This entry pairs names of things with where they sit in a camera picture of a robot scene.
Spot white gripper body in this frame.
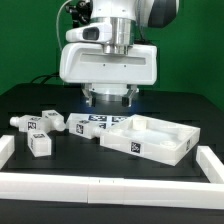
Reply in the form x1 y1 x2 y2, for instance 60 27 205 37
59 43 157 85

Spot white square tabletop part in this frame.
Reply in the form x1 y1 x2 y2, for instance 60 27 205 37
100 115 200 166

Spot paper sheet with tags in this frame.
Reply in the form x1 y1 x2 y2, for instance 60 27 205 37
66 113 126 129

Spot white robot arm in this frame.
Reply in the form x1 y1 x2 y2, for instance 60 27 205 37
59 0 179 107

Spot white right fence bar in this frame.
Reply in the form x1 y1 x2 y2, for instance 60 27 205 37
196 146 224 184

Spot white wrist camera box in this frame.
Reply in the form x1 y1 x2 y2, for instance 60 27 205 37
66 22 112 43

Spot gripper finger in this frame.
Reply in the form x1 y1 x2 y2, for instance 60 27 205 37
82 83 96 107
122 85 138 107

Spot grey cable hanging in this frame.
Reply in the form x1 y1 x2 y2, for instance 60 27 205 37
55 0 74 54

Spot white left fence bar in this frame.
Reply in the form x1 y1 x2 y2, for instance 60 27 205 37
0 135 15 170

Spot white fence bar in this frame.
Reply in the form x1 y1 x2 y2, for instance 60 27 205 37
196 146 224 184
0 172 224 210
0 135 15 170

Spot black cables at base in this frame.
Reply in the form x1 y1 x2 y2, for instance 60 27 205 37
30 70 62 86

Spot black camera stand pole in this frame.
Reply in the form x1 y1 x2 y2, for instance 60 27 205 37
65 0 92 28

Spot white front fence bar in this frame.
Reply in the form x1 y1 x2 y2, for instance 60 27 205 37
0 172 224 210

